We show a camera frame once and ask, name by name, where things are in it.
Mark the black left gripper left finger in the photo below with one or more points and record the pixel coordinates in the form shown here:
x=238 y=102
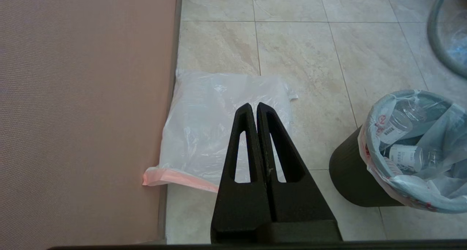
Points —
x=240 y=202

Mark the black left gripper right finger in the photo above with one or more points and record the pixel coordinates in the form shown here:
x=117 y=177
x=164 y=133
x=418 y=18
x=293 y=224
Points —
x=295 y=202

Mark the white trash bag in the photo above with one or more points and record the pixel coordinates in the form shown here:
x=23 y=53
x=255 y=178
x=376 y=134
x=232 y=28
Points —
x=441 y=191
x=204 y=129

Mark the black round trash bin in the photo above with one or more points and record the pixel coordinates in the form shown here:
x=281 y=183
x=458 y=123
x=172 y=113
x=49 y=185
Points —
x=350 y=169

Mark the white folded trash bag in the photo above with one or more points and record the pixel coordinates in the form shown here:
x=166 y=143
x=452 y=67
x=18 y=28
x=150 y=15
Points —
x=204 y=129

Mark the plastic bottle white label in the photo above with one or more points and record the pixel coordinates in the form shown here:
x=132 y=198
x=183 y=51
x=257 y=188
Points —
x=405 y=158

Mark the clear empty plastic bottle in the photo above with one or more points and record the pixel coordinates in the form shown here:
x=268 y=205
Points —
x=396 y=127

